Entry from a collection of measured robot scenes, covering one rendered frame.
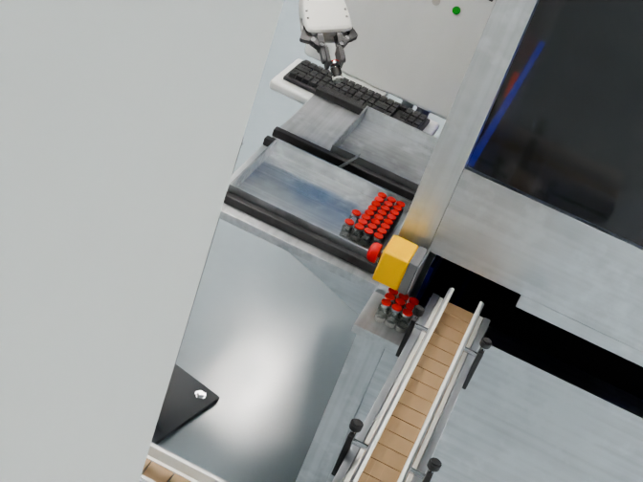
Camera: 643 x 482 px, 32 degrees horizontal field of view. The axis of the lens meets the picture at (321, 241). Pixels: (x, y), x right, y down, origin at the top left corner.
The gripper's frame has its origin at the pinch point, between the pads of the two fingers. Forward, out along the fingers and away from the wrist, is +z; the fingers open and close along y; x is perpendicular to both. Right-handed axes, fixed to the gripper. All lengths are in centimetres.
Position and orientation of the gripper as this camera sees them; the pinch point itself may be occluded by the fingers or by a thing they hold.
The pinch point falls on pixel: (332, 56)
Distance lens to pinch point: 232.1
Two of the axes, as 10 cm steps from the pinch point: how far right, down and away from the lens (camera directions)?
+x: 1.8, -4.1, -8.9
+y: -9.7, 0.9, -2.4
